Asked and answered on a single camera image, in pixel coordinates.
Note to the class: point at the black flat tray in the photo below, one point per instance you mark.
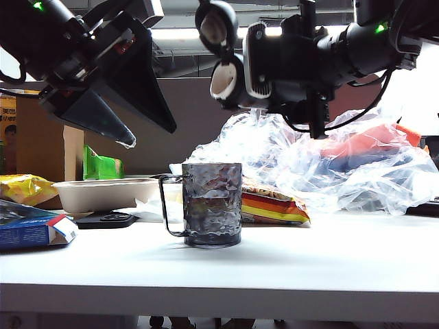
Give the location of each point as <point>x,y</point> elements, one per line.
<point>424,209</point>

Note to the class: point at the black thermos with flip lid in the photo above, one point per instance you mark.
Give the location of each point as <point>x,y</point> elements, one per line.
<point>223,77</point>

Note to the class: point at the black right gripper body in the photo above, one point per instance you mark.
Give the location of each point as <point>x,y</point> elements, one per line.
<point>302,61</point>

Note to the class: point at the brown desk partition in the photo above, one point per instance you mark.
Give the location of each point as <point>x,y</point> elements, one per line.
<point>192,113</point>

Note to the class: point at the blue cardboard box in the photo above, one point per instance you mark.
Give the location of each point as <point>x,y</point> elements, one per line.
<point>24,232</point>

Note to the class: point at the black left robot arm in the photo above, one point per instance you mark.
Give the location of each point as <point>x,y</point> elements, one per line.
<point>31,34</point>

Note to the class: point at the black monitor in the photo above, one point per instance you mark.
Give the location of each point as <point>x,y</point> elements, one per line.
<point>431,147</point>

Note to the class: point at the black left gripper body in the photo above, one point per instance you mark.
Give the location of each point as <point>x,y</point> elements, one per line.
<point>89,44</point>

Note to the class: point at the black triangular left gripper finger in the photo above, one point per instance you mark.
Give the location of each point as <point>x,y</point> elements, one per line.
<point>96,116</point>
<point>137,79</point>

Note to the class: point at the orange yellow striped snack bag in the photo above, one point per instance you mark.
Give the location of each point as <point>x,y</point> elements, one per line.
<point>271,207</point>

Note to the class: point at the beige paper pulp bowl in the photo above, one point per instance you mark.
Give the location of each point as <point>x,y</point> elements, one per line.
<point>99,196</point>

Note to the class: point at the orange item inside bag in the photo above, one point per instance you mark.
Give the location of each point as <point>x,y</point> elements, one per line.
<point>377,135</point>

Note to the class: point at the white black wrist camera box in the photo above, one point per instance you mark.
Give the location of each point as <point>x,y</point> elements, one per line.
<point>260,58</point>

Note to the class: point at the clear crumpled plastic bag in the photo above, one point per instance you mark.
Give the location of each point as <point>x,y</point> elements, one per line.
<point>274,154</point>

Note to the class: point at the green carton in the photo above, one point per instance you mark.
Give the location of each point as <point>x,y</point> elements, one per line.
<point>99,167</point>

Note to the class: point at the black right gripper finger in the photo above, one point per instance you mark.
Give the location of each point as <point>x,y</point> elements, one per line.
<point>281,106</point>
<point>288,21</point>

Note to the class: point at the long ceiling light strip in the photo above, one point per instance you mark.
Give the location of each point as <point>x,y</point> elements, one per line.
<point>178,33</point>

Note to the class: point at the brown cardboard box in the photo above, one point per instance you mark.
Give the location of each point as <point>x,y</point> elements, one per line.
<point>37,150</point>

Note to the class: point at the textured grey glass mug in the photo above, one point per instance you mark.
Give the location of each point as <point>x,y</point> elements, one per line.
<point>212,205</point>

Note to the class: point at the white tissue paper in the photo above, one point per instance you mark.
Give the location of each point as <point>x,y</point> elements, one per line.
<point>151,209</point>

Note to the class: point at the yellow crinkled snack bag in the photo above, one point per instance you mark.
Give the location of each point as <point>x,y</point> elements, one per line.
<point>20,188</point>

